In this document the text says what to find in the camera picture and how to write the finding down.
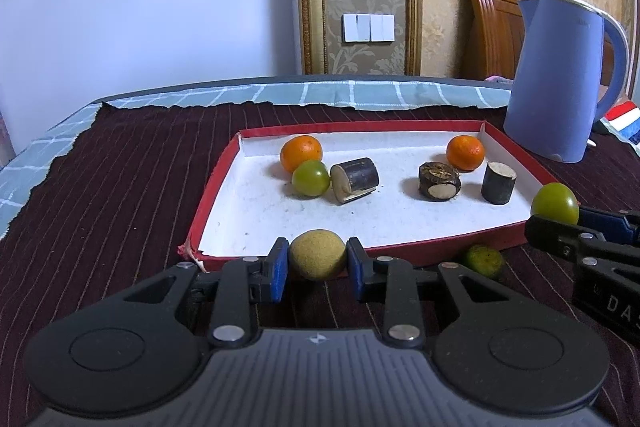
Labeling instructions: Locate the dark water chestnut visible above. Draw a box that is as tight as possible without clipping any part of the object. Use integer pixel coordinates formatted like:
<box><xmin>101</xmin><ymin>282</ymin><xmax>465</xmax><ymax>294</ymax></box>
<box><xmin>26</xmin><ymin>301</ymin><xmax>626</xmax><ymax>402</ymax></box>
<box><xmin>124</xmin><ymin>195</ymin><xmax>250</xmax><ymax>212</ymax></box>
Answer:
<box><xmin>417</xmin><ymin>161</ymin><xmax>462</xmax><ymax>202</ymax></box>

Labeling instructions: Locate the smooth dark sugarcane piece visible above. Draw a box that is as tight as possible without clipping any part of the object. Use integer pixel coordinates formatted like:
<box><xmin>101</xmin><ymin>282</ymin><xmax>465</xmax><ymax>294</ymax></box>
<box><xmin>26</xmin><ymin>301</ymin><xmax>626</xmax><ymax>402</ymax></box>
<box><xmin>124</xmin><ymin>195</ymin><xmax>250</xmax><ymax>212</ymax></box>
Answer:
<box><xmin>481</xmin><ymin>161</ymin><xmax>518</xmax><ymax>206</ymax></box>
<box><xmin>330</xmin><ymin>157</ymin><xmax>381</xmax><ymax>206</ymax></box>

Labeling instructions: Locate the red white blue packet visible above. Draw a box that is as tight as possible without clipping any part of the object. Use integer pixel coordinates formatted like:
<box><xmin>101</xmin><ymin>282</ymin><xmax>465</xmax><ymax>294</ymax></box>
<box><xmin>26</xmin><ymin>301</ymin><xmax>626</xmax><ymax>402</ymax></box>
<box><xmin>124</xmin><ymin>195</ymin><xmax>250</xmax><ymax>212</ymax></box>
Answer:
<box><xmin>597</xmin><ymin>103</ymin><xmax>640</xmax><ymax>155</ymax></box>

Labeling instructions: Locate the mottled dark green citrus fruit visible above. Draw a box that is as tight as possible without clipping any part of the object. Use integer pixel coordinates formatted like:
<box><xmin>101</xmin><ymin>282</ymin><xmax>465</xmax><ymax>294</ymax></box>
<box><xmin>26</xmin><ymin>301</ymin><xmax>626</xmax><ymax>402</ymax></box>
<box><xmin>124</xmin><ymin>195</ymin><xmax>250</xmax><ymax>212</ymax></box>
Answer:
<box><xmin>460</xmin><ymin>244</ymin><xmax>504</xmax><ymax>280</ymax></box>

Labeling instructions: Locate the wooden chair back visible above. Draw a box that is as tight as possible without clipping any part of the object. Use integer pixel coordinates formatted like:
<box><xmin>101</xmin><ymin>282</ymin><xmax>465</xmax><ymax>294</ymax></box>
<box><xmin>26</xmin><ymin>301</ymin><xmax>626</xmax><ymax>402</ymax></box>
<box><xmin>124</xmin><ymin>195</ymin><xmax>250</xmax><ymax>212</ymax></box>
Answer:
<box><xmin>461</xmin><ymin>0</ymin><xmax>617</xmax><ymax>81</ymax></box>

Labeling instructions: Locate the green round citrus fruit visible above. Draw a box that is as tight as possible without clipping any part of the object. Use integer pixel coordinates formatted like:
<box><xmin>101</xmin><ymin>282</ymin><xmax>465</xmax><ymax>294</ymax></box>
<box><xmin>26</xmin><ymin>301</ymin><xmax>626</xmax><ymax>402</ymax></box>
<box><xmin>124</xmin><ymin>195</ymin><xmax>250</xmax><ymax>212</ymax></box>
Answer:
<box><xmin>291</xmin><ymin>159</ymin><xmax>332</xmax><ymax>198</ymax></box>
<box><xmin>530</xmin><ymin>182</ymin><xmax>580</xmax><ymax>225</ymax></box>

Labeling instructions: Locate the red cardboard box tray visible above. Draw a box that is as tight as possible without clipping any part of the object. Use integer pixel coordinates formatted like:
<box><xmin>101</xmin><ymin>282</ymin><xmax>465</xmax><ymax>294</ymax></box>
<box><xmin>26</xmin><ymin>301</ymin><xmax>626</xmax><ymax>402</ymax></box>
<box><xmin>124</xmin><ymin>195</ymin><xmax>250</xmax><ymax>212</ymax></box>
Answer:
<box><xmin>178</xmin><ymin>119</ymin><xmax>581</xmax><ymax>272</ymax></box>

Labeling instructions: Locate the large orange tangerine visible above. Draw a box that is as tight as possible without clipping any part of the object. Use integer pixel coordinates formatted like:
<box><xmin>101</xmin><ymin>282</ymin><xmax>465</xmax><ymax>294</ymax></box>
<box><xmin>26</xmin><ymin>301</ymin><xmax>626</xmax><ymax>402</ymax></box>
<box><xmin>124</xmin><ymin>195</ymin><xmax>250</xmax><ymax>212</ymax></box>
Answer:
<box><xmin>279</xmin><ymin>135</ymin><xmax>323</xmax><ymax>175</ymax></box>

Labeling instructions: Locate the blue electric kettle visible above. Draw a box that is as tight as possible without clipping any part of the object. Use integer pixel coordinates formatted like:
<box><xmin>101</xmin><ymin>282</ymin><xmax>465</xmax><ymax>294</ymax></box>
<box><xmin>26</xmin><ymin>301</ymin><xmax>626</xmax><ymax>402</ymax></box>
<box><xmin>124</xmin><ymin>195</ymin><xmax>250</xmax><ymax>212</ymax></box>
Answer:
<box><xmin>502</xmin><ymin>0</ymin><xmax>630</xmax><ymax>164</ymax></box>

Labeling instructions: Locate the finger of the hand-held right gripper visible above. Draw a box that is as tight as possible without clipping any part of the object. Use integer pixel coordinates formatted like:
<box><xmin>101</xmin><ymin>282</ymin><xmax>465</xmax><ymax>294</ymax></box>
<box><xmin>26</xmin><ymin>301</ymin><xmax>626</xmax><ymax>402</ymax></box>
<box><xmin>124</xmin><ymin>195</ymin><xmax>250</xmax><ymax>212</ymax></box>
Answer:
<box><xmin>578</xmin><ymin>206</ymin><xmax>640</xmax><ymax>249</ymax></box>
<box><xmin>524</xmin><ymin>214</ymin><xmax>640</xmax><ymax>281</ymax></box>

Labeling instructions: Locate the yellow round longan fruit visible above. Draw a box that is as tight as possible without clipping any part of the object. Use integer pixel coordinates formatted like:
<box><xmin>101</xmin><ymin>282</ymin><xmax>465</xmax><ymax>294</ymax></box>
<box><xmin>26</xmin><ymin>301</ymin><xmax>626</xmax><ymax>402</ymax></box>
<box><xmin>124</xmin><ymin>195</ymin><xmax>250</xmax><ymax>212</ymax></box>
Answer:
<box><xmin>289</xmin><ymin>229</ymin><xmax>348</xmax><ymax>281</ymax></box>

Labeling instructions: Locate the blue checked cloth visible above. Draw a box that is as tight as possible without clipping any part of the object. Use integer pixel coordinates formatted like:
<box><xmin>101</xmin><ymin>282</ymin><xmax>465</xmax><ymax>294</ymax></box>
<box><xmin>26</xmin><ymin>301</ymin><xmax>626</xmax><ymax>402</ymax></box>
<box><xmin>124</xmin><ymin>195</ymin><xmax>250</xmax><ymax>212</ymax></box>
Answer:
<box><xmin>0</xmin><ymin>77</ymin><xmax>513</xmax><ymax>240</ymax></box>

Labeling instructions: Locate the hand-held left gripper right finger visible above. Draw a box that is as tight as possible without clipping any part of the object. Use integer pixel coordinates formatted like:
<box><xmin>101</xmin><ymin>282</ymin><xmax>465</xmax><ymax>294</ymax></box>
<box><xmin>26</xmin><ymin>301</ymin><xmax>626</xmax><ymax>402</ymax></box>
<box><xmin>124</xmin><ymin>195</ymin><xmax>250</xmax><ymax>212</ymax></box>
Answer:
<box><xmin>346</xmin><ymin>237</ymin><xmax>517</xmax><ymax>350</ymax></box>

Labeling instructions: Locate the small orange tangerine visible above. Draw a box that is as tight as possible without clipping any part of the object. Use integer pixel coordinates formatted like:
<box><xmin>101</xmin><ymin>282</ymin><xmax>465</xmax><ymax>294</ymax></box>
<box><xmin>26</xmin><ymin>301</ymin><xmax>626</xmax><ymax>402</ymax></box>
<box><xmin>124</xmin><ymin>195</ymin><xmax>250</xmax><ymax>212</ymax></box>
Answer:
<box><xmin>446</xmin><ymin>135</ymin><xmax>486</xmax><ymax>172</ymax></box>

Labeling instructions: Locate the white wall light switch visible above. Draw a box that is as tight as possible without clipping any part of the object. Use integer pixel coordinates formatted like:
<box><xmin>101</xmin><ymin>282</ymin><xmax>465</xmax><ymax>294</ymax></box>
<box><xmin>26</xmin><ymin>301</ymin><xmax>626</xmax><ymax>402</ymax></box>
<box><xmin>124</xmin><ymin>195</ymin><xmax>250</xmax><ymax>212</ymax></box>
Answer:
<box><xmin>342</xmin><ymin>13</ymin><xmax>396</xmax><ymax>42</ymax></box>

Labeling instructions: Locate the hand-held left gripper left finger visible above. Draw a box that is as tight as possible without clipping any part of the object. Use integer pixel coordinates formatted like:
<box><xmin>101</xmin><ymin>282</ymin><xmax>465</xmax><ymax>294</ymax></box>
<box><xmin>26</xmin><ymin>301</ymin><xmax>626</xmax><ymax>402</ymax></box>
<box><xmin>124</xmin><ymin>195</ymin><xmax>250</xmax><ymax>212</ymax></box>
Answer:
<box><xmin>117</xmin><ymin>237</ymin><xmax>291</xmax><ymax>349</ymax></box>

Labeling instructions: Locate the dark striped cloth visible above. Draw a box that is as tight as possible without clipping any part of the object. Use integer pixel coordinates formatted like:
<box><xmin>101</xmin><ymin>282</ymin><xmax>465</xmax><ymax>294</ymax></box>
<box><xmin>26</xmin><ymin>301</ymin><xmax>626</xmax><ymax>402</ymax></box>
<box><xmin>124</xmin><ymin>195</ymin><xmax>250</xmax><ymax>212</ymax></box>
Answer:
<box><xmin>0</xmin><ymin>102</ymin><xmax>640</xmax><ymax>427</ymax></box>

